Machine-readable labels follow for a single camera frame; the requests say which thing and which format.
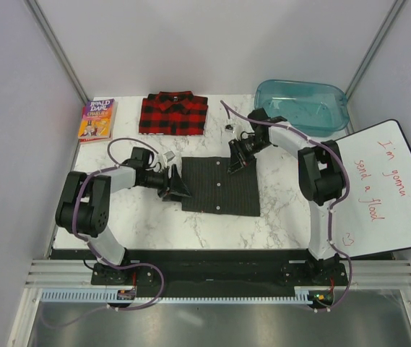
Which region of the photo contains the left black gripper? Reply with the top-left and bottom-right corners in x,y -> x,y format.
140,164 -> 192,203

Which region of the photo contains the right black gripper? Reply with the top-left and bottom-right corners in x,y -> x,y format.
228,134 -> 270,175

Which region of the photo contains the dark pinstriped long sleeve shirt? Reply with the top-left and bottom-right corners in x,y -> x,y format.
181,157 -> 261,217

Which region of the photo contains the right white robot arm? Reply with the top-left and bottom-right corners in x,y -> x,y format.
225,106 -> 350,285

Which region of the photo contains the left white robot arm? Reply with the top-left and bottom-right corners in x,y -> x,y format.
55,147 -> 191,286

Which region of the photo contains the red black plaid folded shirt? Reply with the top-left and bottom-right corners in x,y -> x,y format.
138,91 -> 208,136

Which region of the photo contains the teal transparent plastic bin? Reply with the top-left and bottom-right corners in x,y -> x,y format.
254,80 -> 350,137

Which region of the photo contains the Roald Dahl paperback book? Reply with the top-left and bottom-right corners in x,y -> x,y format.
78,98 -> 117,142

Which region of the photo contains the whiteboard with red writing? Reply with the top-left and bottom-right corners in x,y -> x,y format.
332,119 -> 411,257

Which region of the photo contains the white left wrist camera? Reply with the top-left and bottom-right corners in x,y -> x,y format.
159,150 -> 176,166

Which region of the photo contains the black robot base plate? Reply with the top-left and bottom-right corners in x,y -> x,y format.
90,248 -> 350,298

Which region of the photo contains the white slotted cable duct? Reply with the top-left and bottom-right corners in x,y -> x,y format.
40,288 -> 332,304

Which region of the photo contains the aluminium frame rail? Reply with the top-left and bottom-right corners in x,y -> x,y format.
25,260 -> 411,290

